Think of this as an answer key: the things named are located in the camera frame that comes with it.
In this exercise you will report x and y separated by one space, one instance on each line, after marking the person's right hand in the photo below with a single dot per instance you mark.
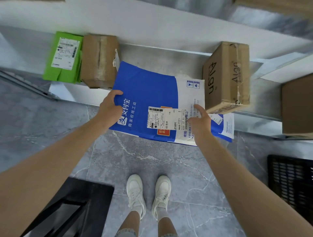
201 127

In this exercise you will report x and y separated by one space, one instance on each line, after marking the person's left hand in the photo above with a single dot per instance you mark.
108 111

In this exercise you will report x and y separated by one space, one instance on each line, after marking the person's right thumb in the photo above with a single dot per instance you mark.
190 120

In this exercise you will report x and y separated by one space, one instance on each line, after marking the person's left thumb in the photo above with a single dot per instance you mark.
116 93

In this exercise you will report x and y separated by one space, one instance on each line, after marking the large blue white mailer bag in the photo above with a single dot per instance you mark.
146 90

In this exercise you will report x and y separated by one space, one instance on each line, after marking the person's right forearm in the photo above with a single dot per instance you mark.
244 190

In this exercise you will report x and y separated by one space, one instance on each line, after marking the person's left forearm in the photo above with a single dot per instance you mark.
49 166

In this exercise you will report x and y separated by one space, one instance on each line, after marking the small blue white mailer bag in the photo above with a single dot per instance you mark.
226 125

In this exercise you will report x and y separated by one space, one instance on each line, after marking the taped brown cardboard box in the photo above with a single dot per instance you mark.
97 61

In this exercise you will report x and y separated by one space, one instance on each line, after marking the metal shelf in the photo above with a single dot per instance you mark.
159 57

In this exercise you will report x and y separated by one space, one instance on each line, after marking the printed brown cardboard box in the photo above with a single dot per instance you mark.
226 75

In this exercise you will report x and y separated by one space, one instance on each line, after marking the green mailer package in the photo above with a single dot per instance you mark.
64 57

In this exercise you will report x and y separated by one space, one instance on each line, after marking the person's right white shoe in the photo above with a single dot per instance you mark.
161 195

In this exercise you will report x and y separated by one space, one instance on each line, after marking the person's white shoe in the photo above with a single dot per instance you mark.
161 195
135 193

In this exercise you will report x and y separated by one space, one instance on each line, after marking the person's left white shoe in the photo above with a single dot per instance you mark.
135 193

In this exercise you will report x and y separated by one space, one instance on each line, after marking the person's right leg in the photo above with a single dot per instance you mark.
165 224

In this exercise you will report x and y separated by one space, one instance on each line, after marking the person's leg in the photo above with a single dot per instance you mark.
165 224
129 224

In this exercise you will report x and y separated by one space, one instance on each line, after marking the plain brown cardboard box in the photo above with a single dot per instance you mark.
298 105

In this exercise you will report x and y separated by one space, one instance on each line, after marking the black bin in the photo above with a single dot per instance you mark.
80 202

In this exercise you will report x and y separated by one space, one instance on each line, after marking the black plastic crate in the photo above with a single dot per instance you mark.
291 180

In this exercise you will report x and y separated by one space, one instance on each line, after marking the person's left leg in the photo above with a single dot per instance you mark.
129 224

